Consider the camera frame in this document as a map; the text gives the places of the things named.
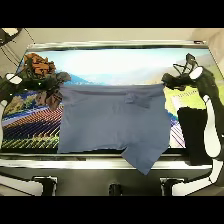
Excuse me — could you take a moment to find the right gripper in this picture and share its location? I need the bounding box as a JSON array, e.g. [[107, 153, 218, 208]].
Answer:
[[161, 72, 187, 92]]

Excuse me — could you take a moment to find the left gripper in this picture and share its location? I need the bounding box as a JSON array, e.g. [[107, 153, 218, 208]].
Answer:
[[47, 71, 72, 90]]

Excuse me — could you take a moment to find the blue-grey T-shirt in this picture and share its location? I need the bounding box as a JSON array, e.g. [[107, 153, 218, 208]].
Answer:
[[56, 82, 172, 176]]

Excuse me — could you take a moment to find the grey-brown garment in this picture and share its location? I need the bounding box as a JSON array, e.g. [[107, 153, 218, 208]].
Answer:
[[35, 87, 65, 111]]

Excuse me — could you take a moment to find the orange-brown garment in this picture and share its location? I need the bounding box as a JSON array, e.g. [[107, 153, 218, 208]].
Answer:
[[22, 52, 57, 81]]

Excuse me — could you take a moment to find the black garment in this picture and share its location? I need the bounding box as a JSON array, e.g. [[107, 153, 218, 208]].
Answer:
[[176, 106, 210, 167]]

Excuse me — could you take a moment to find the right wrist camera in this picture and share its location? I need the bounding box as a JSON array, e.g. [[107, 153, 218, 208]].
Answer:
[[172, 52, 198, 78]]

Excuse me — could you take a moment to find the silver frame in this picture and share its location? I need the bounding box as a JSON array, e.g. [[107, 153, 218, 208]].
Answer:
[[0, 151, 224, 197]]

